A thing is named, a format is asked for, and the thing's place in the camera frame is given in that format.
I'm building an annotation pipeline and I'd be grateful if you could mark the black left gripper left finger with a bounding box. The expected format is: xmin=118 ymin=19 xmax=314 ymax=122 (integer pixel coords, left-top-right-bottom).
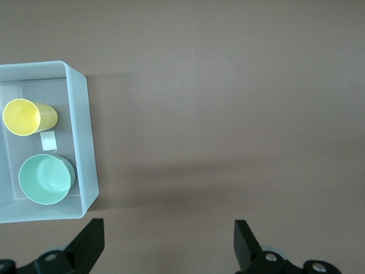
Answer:
xmin=0 ymin=217 xmax=106 ymax=274

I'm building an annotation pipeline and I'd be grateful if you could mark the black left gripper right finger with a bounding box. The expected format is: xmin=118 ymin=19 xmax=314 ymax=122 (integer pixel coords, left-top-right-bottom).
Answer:
xmin=233 ymin=219 xmax=343 ymax=274

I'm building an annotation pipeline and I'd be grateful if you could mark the mint green bowl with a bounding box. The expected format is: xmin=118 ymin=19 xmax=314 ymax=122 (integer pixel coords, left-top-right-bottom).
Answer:
xmin=18 ymin=154 xmax=76 ymax=206

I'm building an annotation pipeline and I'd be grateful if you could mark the yellow plastic cup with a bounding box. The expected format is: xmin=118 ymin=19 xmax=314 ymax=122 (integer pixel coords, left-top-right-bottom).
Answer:
xmin=2 ymin=98 xmax=59 ymax=136

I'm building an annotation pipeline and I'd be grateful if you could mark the white paper label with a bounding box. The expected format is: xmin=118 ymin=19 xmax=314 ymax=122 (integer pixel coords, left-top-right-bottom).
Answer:
xmin=39 ymin=131 xmax=57 ymax=151

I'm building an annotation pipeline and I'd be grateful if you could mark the clear plastic bin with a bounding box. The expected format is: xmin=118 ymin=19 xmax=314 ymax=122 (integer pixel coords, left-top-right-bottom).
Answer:
xmin=0 ymin=59 xmax=100 ymax=224

